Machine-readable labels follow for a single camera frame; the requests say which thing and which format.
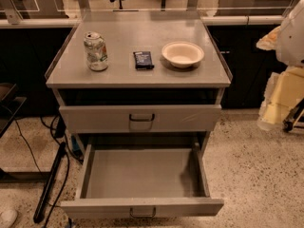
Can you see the black side table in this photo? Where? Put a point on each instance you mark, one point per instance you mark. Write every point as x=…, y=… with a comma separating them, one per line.
x=9, y=106

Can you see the closed upper grey drawer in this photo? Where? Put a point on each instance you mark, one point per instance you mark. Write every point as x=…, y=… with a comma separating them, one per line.
x=140, y=118

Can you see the white shoe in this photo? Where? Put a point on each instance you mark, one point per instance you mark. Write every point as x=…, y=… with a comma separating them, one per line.
x=7, y=218

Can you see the grey drawer cabinet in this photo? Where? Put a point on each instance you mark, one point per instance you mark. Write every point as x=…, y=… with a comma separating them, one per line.
x=125, y=32

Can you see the white paper bowl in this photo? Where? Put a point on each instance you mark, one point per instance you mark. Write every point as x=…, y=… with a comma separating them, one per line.
x=182, y=54

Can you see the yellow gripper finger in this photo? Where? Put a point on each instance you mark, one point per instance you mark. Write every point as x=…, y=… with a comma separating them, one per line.
x=282, y=93
x=269, y=41

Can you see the open middle grey drawer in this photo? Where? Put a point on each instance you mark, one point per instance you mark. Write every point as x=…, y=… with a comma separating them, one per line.
x=142, y=183

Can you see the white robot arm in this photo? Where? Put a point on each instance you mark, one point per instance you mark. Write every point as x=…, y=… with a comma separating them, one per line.
x=290, y=40

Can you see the black floor stand bar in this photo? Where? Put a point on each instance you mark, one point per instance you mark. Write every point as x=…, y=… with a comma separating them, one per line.
x=42, y=203

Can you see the black caster wheel frame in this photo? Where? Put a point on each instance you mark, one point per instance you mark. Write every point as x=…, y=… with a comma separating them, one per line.
x=293, y=117

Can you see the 7up soda can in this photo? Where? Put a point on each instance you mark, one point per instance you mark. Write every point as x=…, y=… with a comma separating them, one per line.
x=95, y=51

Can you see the dark blue snack bar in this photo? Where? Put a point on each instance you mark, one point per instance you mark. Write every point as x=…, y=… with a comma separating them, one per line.
x=143, y=60

